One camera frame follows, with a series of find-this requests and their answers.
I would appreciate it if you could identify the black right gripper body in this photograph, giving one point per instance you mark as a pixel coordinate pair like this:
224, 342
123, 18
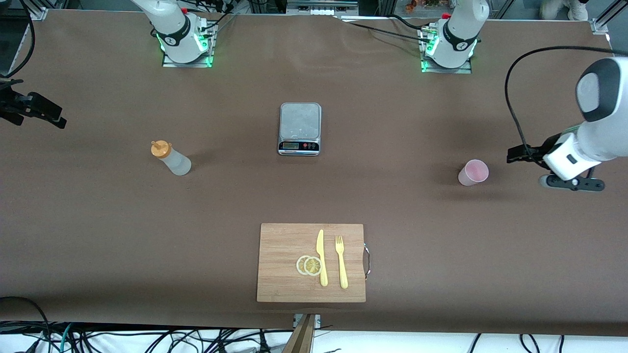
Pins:
12, 104

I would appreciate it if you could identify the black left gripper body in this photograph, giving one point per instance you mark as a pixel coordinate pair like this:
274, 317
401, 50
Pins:
541, 148

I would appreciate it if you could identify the pink plastic cup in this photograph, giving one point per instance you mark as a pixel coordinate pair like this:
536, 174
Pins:
471, 174

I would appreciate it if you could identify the clear sauce bottle orange cap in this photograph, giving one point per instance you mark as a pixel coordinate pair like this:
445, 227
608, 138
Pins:
176, 164

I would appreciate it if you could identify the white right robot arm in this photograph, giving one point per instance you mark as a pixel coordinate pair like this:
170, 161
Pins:
171, 29

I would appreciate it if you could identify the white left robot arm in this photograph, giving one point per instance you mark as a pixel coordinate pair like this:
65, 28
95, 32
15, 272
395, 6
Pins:
588, 147

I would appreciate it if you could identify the beige shoe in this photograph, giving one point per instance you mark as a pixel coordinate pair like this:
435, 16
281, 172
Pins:
581, 10
552, 9

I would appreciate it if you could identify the yellow plastic fork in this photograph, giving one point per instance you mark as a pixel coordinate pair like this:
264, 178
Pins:
342, 269

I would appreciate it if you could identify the yellow plastic knife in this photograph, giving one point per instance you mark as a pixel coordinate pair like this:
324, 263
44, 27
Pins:
320, 245

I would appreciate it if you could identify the silver digital kitchen scale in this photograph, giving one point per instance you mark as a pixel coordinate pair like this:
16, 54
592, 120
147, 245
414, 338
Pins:
299, 122

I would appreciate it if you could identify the lemon slice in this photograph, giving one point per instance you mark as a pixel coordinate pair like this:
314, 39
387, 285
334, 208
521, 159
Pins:
312, 266
300, 265

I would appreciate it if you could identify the grey power strip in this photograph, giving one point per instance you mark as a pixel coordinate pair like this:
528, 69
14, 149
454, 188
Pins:
319, 10

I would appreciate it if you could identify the wooden cutting board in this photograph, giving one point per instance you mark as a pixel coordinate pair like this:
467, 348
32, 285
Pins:
279, 264

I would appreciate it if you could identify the wooden beam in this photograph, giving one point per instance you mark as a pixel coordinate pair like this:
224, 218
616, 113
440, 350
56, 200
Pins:
301, 338

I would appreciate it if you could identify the aluminium frame profile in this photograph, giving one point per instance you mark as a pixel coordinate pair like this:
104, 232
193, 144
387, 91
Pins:
601, 24
37, 11

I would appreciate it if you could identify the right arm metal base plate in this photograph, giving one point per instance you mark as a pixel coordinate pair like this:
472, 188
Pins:
186, 64

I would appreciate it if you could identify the small metal bracket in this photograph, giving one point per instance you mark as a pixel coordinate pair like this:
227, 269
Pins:
318, 321

